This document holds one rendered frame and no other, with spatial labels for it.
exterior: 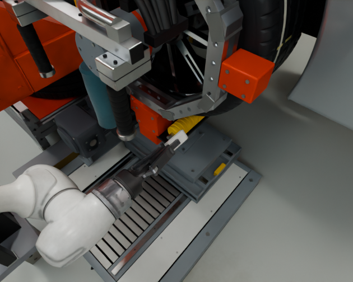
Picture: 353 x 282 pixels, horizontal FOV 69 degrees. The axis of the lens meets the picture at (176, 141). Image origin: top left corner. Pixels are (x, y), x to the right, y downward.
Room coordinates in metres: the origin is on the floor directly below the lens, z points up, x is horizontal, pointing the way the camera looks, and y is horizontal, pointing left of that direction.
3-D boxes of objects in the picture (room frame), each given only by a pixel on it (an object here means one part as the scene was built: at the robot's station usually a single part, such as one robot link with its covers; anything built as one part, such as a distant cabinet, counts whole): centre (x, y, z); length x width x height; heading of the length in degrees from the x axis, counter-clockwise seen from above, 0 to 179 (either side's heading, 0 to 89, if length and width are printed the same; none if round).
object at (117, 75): (0.40, 0.10, 0.93); 0.09 x 0.05 x 0.05; 138
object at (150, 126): (0.70, 0.06, 0.48); 0.16 x 0.12 x 0.17; 138
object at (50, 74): (0.61, 0.37, 0.83); 0.04 x 0.04 x 0.16
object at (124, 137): (0.38, 0.12, 0.83); 0.04 x 0.04 x 0.16
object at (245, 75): (0.46, -0.15, 0.85); 0.09 x 0.08 x 0.07; 48
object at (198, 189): (0.80, -0.03, 0.13); 0.50 x 0.36 x 0.10; 48
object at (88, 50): (0.62, 0.13, 0.85); 0.21 x 0.14 x 0.14; 138
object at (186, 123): (0.66, -0.07, 0.51); 0.29 x 0.06 x 0.06; 138
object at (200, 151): (0.80, -0.03, 0.32); 0.40 x 0.30 x 0.28; 48
